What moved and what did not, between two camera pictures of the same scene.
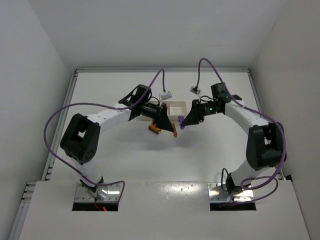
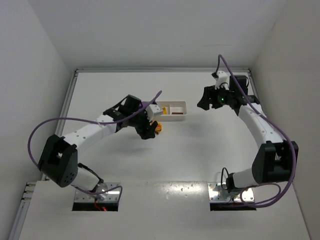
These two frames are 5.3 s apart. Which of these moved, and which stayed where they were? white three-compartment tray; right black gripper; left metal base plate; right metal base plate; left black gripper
Moved: left black gripper; right black gripper
Stayed: right metal base plate; white three-compartment tray; left metal base plate
